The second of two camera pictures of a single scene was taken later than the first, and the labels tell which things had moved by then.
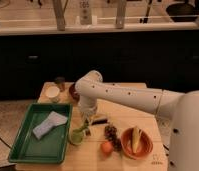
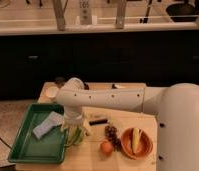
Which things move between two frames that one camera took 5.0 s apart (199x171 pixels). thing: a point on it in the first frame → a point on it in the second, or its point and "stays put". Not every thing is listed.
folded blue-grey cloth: [53, 119] stays put
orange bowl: [145, 144] stays put
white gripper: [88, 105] → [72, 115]
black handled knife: [99, 121] stays put
